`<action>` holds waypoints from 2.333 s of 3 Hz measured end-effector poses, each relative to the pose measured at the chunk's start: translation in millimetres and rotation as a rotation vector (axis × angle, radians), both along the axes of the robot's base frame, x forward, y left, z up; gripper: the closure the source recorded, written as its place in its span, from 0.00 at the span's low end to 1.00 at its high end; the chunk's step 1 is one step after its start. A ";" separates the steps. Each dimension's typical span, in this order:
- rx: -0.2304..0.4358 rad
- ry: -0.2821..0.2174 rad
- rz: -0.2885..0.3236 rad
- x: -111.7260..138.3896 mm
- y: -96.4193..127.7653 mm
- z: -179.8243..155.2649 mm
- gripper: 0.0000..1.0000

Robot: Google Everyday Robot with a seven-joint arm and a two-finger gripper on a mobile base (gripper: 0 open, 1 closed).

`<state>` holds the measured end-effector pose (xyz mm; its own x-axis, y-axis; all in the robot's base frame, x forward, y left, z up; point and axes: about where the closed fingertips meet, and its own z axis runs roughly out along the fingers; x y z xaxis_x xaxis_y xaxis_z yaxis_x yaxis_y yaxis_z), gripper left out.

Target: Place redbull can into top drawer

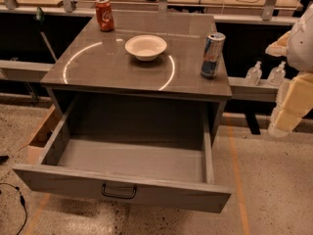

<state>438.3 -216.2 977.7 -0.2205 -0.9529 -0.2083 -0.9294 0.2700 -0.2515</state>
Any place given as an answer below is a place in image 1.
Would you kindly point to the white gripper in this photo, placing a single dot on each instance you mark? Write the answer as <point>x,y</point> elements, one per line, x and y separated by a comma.
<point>302,47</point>

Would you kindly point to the blue silver redbull can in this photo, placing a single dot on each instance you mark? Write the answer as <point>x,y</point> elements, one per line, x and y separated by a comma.
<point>212,53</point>

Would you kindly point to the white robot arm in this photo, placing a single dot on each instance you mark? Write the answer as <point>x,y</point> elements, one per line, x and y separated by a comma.
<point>300,48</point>

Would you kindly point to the grey drawer cabinet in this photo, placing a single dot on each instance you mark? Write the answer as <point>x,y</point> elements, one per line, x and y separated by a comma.
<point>97,61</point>

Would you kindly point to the open grey top drawer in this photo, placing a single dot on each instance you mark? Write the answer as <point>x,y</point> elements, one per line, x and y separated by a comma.
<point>160,146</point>

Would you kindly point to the red coca-cola can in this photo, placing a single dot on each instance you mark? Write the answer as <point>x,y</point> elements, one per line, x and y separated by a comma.
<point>104,15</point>

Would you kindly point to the right clear sanitizer bottle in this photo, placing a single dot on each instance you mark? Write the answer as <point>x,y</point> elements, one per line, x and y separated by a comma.
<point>277,74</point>

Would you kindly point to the clear sanitizer bottle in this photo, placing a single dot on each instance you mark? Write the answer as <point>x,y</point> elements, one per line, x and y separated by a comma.
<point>277,74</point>
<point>254,74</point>

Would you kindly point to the left clear sanitizer bottle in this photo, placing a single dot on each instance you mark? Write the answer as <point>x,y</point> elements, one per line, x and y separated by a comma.
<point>254,74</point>

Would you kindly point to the white bowl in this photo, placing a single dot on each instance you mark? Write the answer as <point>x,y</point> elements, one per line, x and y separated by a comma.
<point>145,48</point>

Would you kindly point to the black drawer handle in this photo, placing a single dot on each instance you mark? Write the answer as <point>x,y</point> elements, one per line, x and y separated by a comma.
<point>124,193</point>

